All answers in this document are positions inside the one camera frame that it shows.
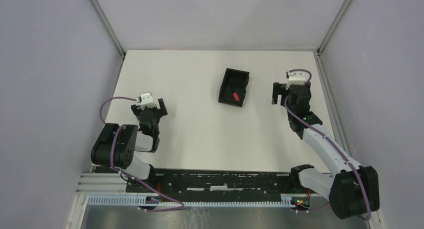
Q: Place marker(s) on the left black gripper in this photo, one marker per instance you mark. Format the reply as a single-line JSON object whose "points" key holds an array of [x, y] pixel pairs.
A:
{"points": [[149, 110]]}

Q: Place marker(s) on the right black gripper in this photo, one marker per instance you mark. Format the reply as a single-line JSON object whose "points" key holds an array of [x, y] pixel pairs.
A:
{"points": [[283, 93]]}

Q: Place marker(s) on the red handled screwdriver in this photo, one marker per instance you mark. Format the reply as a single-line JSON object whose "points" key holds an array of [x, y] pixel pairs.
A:
{"points": [[234, 93]]}

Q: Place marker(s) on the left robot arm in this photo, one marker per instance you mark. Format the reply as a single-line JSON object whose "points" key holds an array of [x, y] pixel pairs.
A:
{"points": [[116, 144]]}

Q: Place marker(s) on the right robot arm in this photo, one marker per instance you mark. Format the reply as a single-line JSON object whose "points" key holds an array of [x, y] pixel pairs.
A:
{"points": [[351, 189]]}

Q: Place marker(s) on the black plastic bin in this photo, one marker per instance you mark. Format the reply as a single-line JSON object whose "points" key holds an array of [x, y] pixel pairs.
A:
{"points": [[239, 80]]}

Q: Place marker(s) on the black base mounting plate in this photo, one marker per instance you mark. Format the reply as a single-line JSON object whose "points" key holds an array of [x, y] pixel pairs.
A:
{"points": [[223, 186]]}

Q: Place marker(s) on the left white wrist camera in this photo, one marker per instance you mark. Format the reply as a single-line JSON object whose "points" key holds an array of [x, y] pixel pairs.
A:
{"points": [[145, 101]]}

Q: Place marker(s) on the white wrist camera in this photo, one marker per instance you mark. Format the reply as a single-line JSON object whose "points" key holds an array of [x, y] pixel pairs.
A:
{"points": [[145, 101], [296, 77]]}

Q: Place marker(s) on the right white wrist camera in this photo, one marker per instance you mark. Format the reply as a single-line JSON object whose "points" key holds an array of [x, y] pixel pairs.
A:
{"points": [[296, 77]]}

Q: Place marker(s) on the aluminium front rail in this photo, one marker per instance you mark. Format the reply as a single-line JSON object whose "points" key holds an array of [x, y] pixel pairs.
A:
{"points": [[113, 183]]}

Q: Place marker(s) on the white slotted cable duct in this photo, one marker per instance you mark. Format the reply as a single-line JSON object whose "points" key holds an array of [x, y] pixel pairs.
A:
{"points": [[146, 201]]}

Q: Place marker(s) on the left aluminium corner post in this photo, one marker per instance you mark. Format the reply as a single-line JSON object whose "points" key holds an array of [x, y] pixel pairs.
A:
{"points": [[108, 27]]}

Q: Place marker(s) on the aluminium corner post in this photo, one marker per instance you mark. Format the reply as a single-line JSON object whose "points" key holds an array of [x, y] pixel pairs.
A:
{"points": [[333, 26], [108, 27]]}

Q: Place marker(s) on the right aluminium corner post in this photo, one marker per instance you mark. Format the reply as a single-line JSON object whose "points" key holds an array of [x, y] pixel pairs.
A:
{"points": [[333, 26]]}

